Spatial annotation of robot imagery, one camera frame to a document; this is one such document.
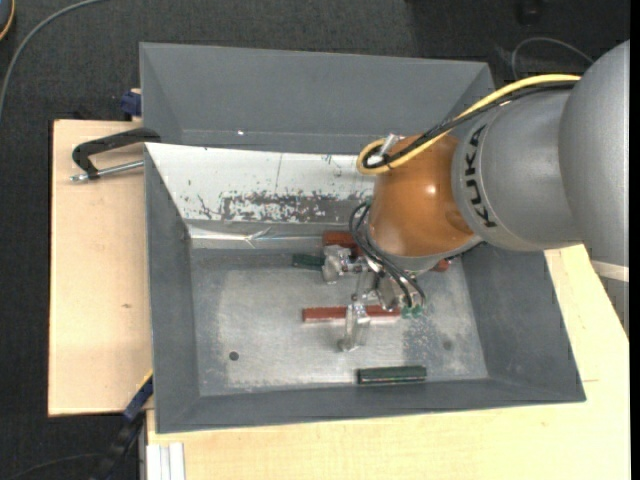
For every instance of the dark green flat block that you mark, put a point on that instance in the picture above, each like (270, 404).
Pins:
(391, 375)
(306, 260)

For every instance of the pale wood flat board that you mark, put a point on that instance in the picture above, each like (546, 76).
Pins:
(95, 278)

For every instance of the grey metal bin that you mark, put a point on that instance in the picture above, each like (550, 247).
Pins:
(280, 98)

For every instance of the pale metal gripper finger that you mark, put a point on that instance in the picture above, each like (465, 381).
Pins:
(348, 325)
(362, 330)

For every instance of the red-brown flat block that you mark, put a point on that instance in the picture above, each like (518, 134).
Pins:
(325, 314)

